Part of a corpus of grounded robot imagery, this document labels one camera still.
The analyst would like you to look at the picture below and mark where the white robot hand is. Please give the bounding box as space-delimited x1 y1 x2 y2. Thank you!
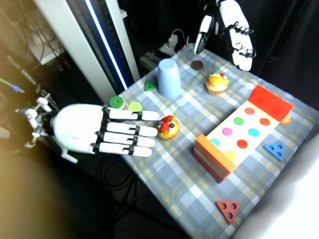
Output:
193 0 257 72
51 103 160 164

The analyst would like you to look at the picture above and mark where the orange slice topped toy cupcake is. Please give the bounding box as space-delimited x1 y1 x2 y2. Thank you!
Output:
205 70 230 97

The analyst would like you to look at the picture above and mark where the strawberry topped toy cupcake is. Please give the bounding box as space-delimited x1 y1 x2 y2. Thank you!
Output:
156 115 181 140

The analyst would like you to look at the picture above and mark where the toy bed with dots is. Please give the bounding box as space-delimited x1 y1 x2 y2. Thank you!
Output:
193 85 295 184

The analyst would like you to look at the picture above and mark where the light green disc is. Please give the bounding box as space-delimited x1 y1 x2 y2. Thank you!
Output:
127 101 143 112

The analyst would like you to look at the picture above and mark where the white power strip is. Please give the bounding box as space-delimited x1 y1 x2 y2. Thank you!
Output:
159 34 182 57

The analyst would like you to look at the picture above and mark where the green triangle block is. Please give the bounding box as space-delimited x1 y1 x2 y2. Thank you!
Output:
144 79 159 92

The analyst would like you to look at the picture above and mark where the light blue plastic cup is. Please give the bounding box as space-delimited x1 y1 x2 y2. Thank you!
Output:
157 58 182 99

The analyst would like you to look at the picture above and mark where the white column with blue strip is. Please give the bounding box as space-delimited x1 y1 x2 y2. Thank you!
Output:
33 0 141 105

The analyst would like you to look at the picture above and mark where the grey metal profile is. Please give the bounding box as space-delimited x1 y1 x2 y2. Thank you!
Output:
139 51 160 73

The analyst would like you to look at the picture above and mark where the blue plaid tablecloth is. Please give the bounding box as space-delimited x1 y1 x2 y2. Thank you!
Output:
119 42 315 239

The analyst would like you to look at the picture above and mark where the blue triangle block with holes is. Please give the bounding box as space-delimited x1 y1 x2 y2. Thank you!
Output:
263 141 287 162

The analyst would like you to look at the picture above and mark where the red triangle block with holes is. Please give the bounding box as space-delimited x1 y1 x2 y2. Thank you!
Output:
215 200 241 225

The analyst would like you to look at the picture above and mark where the white blurred foreground panel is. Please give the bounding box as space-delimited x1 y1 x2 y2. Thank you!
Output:
234 146 319 239

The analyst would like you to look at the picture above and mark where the dark green ring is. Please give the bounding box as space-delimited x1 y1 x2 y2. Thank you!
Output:
108 96 126 110

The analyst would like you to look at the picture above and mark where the black cable coil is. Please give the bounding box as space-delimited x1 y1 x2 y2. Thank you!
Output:
94 156 140 200

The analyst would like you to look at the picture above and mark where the white cable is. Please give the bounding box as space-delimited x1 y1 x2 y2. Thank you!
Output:
171 28 190 47

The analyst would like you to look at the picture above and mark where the green cable with blue plug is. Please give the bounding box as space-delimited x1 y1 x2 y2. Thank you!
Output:
0 77 25 94

